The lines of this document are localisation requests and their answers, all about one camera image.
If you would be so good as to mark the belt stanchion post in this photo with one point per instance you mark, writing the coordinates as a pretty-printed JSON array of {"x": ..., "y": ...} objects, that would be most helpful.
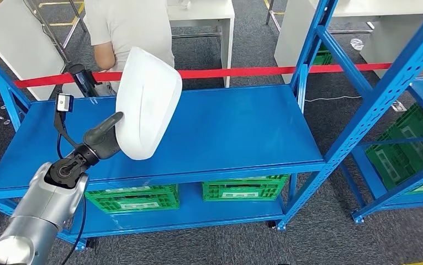
[{"x": 83, "y": 80}]

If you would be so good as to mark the metal frame stand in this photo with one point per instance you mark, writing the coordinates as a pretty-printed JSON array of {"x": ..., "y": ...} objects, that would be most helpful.
[{"x": 47, "y": 36}]

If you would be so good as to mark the crumpled clear plastic bag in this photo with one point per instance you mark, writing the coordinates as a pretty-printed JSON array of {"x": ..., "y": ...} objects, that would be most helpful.
[{"x": 357, "y": 44}]

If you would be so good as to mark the white board panel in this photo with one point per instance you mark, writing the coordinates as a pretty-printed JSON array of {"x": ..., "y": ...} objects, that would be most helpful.
[{"x": 17, "y": 44}]

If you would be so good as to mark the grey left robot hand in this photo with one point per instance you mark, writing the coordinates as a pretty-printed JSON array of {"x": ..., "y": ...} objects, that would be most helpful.
[{"x": 103, "y": 141}]

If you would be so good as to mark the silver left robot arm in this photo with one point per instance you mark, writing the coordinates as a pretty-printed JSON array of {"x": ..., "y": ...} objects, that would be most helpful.
[{"x": 47, "y": 204}]

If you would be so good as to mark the floor power socket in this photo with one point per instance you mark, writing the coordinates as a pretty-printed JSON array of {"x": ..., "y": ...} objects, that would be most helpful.
[{"x": 398, "y": 106}]

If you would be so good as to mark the red barrier belt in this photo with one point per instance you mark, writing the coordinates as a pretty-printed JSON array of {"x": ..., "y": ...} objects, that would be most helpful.
[{"x": 233, "y": 72}]

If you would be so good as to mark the blue metal shelf rack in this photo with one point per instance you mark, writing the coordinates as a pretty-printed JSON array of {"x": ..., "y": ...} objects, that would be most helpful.
[
  {"x": 422, "y": 91},
  {"x": 215, "y": 124}
]

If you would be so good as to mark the seated person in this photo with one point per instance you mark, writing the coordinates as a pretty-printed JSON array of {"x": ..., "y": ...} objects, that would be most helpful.
[{"x": 138, "y": 25}]

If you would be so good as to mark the white moulded plastic part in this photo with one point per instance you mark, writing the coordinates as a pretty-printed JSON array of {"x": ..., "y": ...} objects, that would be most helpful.
[{"x": 149, "y": 102}]

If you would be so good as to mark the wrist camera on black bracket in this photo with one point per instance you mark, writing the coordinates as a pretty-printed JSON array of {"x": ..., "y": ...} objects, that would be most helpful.
[{"x": 65, "y": 102}]

